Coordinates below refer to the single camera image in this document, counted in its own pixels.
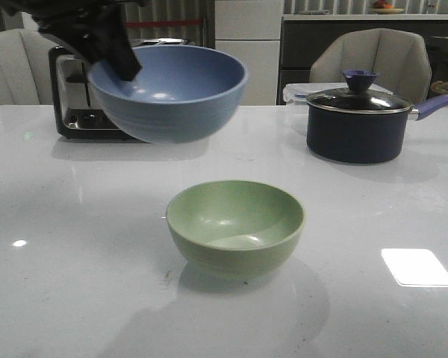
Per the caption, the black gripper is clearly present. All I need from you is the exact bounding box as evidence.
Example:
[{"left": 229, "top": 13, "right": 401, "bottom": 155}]
[{"left": 1, "top": 1, "right": 142, "bottom": 81}]

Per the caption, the blue bowl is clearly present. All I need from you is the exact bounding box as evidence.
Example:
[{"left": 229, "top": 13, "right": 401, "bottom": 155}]
[{"left": 88, "top": 45, "right": 249, "bottom": 144}]

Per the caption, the green bowl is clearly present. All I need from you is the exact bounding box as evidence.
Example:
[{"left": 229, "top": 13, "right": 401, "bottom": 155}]
[{"left": 166, "top": 180, "right": 306, "bottom": 280}]

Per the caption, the black chrome four-slot toaster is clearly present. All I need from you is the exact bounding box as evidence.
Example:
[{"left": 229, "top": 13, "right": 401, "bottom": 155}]
[{"left": 48, "top": 37, "right": 190, "bottom": 141}]

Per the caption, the beige chair on left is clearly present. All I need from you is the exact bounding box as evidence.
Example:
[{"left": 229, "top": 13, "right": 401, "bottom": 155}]
[{"left": 0, "top": 28, "right": 57, "bottom": 105}]

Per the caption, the beige chair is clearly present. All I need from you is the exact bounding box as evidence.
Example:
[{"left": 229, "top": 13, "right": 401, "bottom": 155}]
[
  {"left": 309, "top": 28, "right": 432, "bottom": 103},
  {"left": 0, "top": 28, "right": 57, "bottom": 105}
]

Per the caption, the white refrigerator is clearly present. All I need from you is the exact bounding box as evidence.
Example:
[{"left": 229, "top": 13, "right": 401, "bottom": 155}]
[{"left": 214, "top": 1, "right": 284, "bottom": 105}]

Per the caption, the dark kitchen counter cabinet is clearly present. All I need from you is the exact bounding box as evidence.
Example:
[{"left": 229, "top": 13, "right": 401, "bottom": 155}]
[{"left": 277, "top": 14, "right": 448, "bottom": 104}]

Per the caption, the clear plastic food container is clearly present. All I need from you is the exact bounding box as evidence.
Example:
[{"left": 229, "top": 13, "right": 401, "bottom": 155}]
[{"left": 282, "top": 82, "right": 390, "bottom": 106}]

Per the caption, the glass pot lid blue knob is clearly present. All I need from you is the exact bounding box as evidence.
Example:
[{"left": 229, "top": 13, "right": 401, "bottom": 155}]
[{"left": 306, "top": 69, "right": 411, "bottom": 114}]

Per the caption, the dark blue saucepan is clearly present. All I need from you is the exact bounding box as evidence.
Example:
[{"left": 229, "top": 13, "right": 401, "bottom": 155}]
[{"left": 306, "top": 93, "right": 448, "bottom": 165}]

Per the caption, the fruit bowl on counter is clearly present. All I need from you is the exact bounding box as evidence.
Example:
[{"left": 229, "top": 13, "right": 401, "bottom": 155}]
[{"left": 369, "top": 0, "right": 405, "bottom": 14}]

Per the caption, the beige chair on right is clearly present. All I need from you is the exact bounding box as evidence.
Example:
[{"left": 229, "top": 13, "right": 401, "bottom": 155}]
[{"left": 309, "top": 28, "right": 432, "bottom": 103}]

